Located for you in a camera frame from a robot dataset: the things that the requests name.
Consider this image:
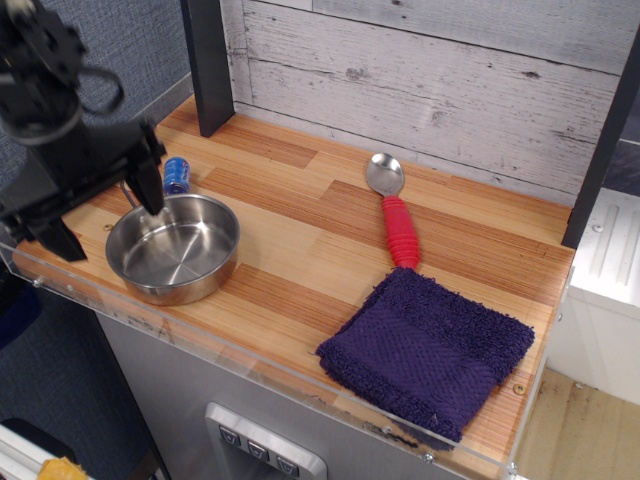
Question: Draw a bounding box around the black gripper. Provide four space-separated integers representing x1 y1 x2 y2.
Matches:
1 119 166 262

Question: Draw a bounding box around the stainless steel pan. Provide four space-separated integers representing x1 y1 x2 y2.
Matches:
105 194 241 306

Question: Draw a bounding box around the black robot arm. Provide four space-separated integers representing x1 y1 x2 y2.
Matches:
1 1 166 262

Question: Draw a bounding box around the small blue can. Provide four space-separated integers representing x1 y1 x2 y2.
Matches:
163 157 191 195

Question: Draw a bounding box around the silver cabinet with button panel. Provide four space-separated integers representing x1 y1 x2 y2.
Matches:
99 316 505 479

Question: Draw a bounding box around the purple folded towel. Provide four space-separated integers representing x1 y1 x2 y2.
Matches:
317 267 535 442

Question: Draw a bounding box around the white metal side cabinet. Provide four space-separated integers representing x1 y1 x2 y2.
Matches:
547 188 639 404

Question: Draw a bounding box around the dark left vertical post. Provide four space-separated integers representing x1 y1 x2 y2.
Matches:
180 0 235 137

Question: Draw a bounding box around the dark vertical post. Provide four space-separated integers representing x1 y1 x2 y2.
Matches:
180 0 235 137
561 29 639 249

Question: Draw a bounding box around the red handled metal spoon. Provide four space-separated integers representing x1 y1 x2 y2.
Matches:
366 153 421 269

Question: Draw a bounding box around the dark right vertical post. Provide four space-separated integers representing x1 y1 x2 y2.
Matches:
561 29 639 249

